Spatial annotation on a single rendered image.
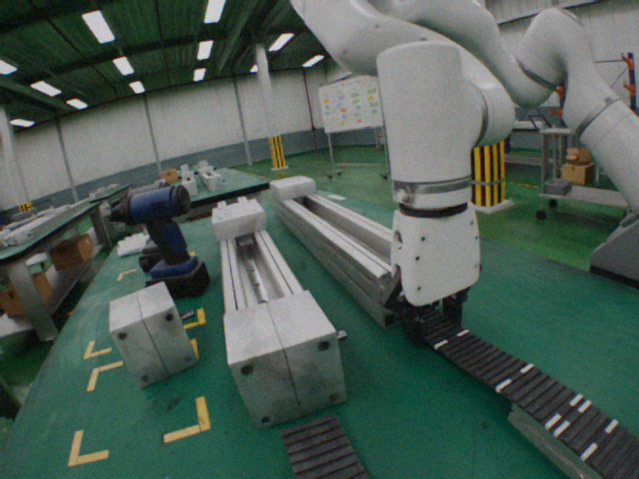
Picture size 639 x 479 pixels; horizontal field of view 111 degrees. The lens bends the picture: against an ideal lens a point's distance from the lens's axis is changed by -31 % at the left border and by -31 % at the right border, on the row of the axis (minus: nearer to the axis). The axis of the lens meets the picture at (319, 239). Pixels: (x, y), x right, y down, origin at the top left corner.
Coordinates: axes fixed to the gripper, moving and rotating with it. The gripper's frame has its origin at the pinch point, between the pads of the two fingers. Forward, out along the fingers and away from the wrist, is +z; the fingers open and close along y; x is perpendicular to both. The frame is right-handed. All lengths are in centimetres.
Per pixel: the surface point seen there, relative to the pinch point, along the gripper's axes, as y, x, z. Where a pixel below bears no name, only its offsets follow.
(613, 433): 1.6, -24.0, -1.2
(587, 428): 0.3, -21.9, -1.2
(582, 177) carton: 447, 202, 71
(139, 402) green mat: -38.7, 4.8, 2.0
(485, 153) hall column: 237, 210, 18
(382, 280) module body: -4.6, 4.7, -5.5
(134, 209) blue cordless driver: -38, 35, -18
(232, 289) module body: -22.7, 12.4, -6.5
